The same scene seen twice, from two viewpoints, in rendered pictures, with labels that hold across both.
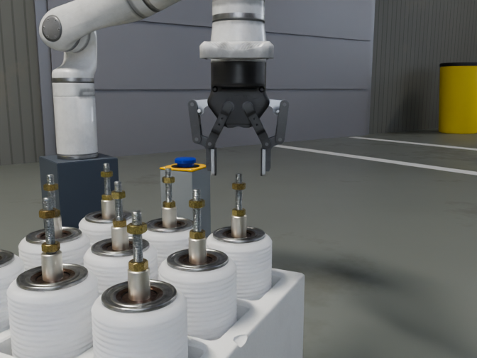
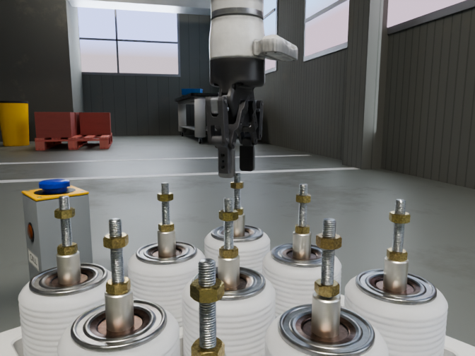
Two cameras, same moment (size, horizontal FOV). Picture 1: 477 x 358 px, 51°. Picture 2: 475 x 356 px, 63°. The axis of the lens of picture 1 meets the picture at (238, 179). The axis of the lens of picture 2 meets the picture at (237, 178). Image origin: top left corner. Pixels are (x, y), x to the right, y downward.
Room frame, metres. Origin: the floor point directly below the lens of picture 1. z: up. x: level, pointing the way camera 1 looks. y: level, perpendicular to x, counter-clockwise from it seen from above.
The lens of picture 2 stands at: (0.48, 0.50, 0.42)
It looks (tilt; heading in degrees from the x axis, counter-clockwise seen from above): 9 degrees down; 293
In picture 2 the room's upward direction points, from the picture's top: straight up
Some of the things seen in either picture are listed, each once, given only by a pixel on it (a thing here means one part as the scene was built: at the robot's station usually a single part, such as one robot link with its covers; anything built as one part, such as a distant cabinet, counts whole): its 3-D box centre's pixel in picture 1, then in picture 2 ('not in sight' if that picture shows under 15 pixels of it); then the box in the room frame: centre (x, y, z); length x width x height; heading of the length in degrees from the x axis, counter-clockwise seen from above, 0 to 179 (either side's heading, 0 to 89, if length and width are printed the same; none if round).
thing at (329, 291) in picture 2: (50, 246); (326, 287); (0.53, 0.21, 0.29); 0.02 x 0.02 x 0.01; 62
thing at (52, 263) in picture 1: (52, 266); (325, 314); (0.53, 0.21, 0.26); 0.02 x 0.02 x 0.03
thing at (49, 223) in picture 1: (50, 231); (327, 265); (0.53, 0.21, 0.30); 0.01 x 0.01 x 0.08
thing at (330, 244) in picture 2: (48, 213); (328, 241); (0.53, 0.21, 0.33); 0.02 x 0.02 x 0.01; 62
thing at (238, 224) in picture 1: (238, 226); (237, 224); (0.69, 0.00, 0.26); 0.02 x 0.02 x 0.03
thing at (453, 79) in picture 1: (460, 98); not in sight; (5.21, -2.30, 0.35); 0.46 x 0.45 x 0.71; 127
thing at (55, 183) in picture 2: (185, 163); (54, 187); (0.93, 0.10, 0.32); 0.04 x 0.04 x 0.02
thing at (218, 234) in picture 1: (238, 234); (237, 233); (0.69, 0.00, 0.25); 0.08 x 0.08 x 0.01
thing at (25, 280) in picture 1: (52, 277); (325, 329); (0.53, 0.21, 0.25); 0.08 x 0.08 x 0.01
